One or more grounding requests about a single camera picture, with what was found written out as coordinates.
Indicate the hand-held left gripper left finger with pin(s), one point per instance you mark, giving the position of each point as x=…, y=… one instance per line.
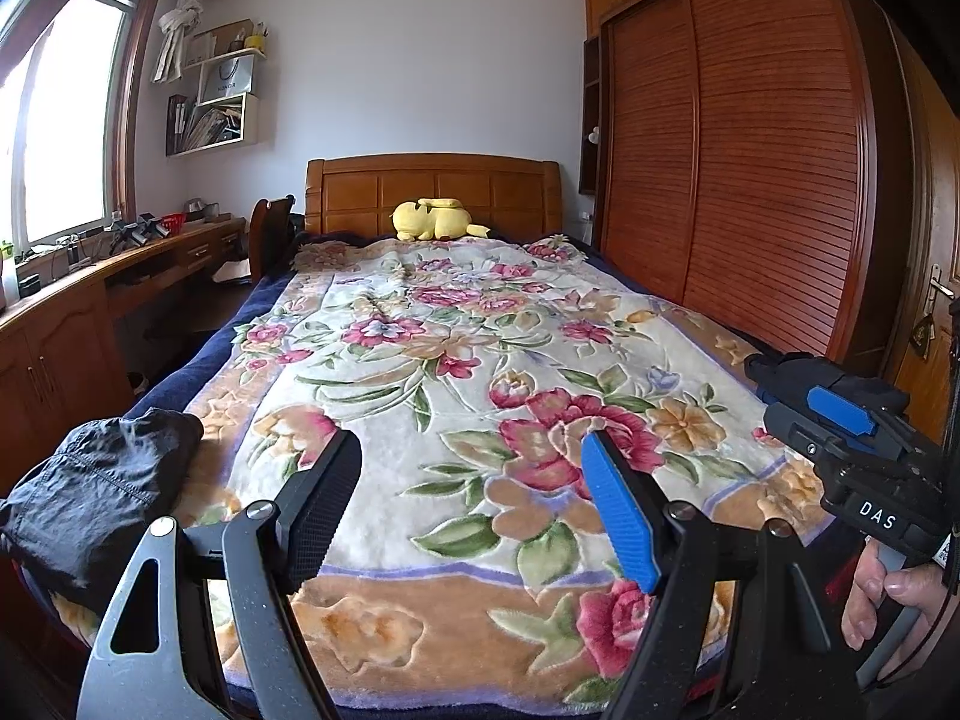
x=322, y=510

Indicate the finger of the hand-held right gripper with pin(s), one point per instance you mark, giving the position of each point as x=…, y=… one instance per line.
x=772, y=375
x=844, y=409

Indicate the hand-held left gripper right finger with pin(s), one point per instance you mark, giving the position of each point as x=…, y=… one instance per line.
x=619, y=514

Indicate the person's right hand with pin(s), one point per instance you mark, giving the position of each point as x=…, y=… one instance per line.
x=911, y=586

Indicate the floral plush blanket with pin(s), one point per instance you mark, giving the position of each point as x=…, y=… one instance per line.
x=450, y=390

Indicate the wooden door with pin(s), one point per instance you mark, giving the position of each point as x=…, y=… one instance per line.
x=926, y=202

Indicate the wooden louvered wardrobe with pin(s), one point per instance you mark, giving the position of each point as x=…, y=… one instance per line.
x=750, y=150

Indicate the dark grey folded garment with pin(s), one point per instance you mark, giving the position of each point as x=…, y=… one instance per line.
x=90, y=495

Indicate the wooden chair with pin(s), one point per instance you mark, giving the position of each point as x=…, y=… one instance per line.
x=268, y=236

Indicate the wooden desk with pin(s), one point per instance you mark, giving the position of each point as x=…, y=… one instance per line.
x=60, y=360

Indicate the yellow plush toy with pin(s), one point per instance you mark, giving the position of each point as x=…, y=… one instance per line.
x=435, y=221

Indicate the wooden bed headboard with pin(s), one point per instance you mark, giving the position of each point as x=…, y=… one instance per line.
x=352, y=195

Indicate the red basket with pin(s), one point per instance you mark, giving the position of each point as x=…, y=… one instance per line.
x=172, y=225

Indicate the white bottle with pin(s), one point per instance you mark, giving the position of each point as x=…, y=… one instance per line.
x=7, y=285

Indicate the row of books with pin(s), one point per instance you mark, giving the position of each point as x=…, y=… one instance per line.
x=202, y=127

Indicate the white paper bag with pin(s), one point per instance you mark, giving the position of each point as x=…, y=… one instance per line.
x=225, y=79

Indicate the window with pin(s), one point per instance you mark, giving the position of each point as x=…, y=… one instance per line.
x=60, y=120

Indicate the brown cardboard box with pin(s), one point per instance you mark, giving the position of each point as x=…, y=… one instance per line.
x=214, y=41

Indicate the tied white curtain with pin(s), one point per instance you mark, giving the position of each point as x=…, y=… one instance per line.
x=184, y=22

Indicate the white wall shelf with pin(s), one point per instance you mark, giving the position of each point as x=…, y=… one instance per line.
x=251, y=120

